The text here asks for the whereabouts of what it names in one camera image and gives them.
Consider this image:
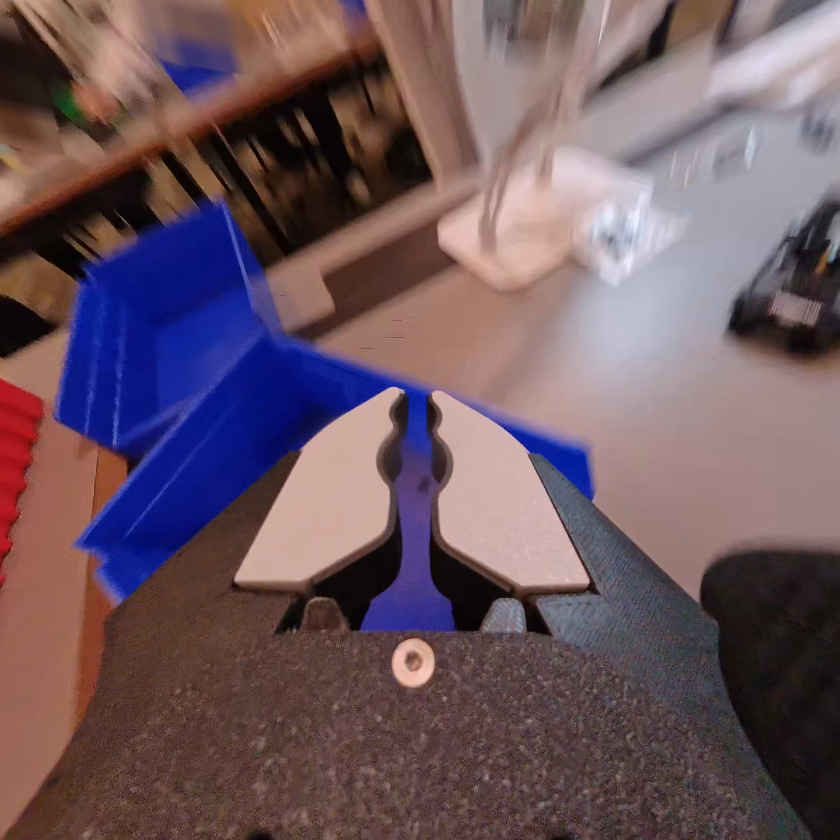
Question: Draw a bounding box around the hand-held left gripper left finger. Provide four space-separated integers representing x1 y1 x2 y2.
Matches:
234 389 408 628

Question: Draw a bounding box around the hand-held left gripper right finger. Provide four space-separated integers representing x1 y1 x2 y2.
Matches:
431 390 592 628

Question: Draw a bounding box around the black lego car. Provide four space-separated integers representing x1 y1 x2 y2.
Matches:
729 200 840 355

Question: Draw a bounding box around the blue storage bin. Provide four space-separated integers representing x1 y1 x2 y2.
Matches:
75 335 594 605
56 200 283 454

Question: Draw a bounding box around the white booklet stand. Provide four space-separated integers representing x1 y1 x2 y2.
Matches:
437 0 657 292

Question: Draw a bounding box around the sticker sheet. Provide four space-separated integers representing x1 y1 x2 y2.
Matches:
574 184 690 283

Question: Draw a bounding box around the red storage bin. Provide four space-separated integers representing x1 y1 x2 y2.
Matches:
0 381 47 592

